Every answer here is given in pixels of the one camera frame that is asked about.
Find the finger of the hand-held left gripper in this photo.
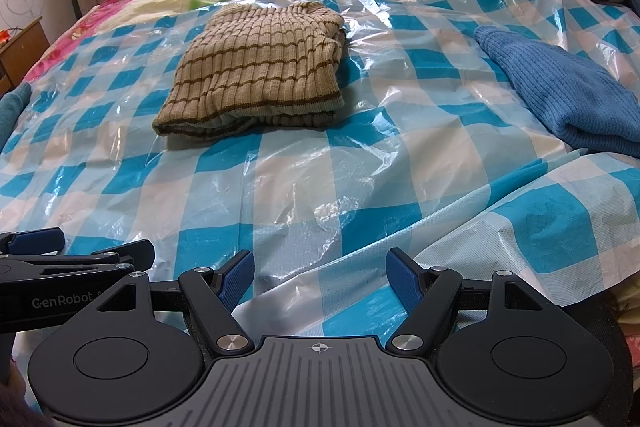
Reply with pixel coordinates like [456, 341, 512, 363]
[89, 239, 156, 276]
[0, 229, 66, 257]

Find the blue checked plastic sheet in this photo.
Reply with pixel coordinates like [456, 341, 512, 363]
[0, 0, 640, 358]

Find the wooden bedside table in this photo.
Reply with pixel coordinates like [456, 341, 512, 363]
[0, 16, 51, 96]

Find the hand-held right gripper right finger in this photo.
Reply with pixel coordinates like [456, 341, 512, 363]
[386, 247, 548, 353]

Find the blue knit sweater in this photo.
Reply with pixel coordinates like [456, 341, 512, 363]
[473, 25, 640, 156]

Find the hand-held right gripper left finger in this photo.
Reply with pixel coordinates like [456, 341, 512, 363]
[94, 250, 257, 355]

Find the tan striped ribbed sweater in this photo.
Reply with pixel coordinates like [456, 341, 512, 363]
[152, 3, 347, 142]

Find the person's dark purple clothing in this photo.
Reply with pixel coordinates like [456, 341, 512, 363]
[0, 359, 32, 427]

